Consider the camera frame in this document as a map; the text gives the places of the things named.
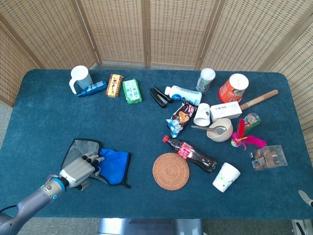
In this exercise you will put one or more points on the orange instant noodle cup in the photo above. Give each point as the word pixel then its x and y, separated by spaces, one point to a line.
pixel 231 90

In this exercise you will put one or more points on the clear box with brown contents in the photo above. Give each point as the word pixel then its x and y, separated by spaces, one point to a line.
pixel 269 156

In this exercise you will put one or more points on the beige bowl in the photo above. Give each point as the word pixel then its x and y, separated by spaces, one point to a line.
pixel 220 137

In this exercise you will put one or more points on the green wet wipes pack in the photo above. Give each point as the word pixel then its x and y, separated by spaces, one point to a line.
pixel 132 91

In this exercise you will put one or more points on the white and green lidded cup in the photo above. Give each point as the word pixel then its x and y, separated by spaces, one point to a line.
pixel 205 79

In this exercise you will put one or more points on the white bottle with blue label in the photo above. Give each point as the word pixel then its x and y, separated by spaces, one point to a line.
pixel 185 94

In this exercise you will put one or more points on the brown and blue snack bag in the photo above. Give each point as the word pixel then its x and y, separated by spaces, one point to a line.
pixel 181 117

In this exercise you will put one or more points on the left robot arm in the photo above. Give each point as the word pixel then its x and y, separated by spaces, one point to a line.
pixel 31 200

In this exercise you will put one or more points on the white carton box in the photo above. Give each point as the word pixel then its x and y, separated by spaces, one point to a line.
pixel 225 110

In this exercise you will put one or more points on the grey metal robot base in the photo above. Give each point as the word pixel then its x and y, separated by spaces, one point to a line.
pixel 112 227

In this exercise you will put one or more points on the round rattan coaster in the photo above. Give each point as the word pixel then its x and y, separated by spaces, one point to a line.
pixel 171 171

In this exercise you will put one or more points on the cola bottle with red label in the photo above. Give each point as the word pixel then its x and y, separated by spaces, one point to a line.
pixel 195 155

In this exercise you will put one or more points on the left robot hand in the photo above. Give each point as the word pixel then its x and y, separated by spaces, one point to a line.
pixel 78 171

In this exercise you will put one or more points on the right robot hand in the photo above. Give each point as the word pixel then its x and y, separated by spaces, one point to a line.
pixel 306 198

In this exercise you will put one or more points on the white paper cup green print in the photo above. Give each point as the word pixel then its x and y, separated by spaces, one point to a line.
pixel 225 177

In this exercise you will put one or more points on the grey blue microfibre cloth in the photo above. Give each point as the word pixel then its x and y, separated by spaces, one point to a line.
pixel 115 166

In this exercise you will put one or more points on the black stapler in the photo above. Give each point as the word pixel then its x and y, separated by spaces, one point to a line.
pixel 157 96

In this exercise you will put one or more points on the small clear plastic jar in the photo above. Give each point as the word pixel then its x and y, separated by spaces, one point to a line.
pixel 252 118

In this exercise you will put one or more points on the wicker folding screen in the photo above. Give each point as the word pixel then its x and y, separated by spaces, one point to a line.
pixel 117 29

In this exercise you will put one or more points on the small blue bottle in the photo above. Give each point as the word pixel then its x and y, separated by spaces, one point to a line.
pixel 94 88

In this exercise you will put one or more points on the plain white paper cup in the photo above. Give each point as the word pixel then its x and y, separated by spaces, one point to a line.
pixel 202 113

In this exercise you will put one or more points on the red and yellow box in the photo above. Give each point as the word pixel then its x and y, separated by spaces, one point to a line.
pixel 114 85

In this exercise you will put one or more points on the metal spoon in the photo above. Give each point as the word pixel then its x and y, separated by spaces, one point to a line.
pixel 218 129

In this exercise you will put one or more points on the white robot part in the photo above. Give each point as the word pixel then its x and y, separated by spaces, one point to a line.
pixel 304 228

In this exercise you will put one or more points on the pink feather shuttlecock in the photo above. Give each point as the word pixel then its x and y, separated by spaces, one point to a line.
pixel 254 140

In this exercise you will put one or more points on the blue table cover cloth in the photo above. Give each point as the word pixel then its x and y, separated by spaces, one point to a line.
pixel 146 200

